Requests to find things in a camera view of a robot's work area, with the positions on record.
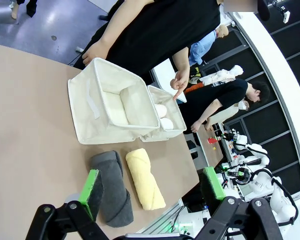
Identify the grey towel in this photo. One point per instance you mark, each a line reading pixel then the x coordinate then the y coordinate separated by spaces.
pixel 115 195

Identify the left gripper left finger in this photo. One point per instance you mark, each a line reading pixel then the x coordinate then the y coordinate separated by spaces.
pixel 65 222

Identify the white garment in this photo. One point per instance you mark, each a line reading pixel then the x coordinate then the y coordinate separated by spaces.
pixel 222 75

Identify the yellow towel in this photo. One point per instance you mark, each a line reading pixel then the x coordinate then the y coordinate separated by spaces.
pixel 145 180

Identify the person's right hand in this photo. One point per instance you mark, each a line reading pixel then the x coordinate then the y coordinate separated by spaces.
pixel 95 53

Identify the small red object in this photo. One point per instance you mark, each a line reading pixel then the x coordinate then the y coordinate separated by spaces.
pixel 212 141

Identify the person's left hand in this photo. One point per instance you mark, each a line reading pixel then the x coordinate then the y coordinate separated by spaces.
pixel 181 81

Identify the bald figure in blue shirt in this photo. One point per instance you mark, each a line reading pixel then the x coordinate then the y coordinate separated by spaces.
pixel 202 47

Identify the person's left forearm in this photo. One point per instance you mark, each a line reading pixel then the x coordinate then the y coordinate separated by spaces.
pixel 181 58

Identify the person's right forearm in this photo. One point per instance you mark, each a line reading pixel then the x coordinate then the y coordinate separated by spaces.
pixel 125 22

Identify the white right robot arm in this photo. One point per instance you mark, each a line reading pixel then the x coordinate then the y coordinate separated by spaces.
pixel 277 197

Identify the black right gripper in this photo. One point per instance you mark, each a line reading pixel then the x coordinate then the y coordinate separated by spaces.
pixel 242 174

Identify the brown work table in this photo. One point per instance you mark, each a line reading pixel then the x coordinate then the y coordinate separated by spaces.
pixel 210 155

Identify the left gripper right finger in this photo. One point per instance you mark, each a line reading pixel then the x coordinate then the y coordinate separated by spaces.
pixel 240 220

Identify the cream fabric basket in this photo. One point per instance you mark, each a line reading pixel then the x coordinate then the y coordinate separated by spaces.
pixel 170 133
pixel 95 125

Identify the masked person in black t-shirt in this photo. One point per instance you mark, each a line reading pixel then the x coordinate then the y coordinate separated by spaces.
pixel 215 97

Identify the white table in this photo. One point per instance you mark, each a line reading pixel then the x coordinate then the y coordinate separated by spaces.
pixel 165 72

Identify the white towel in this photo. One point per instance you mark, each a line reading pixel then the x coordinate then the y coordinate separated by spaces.
pixel 166 123

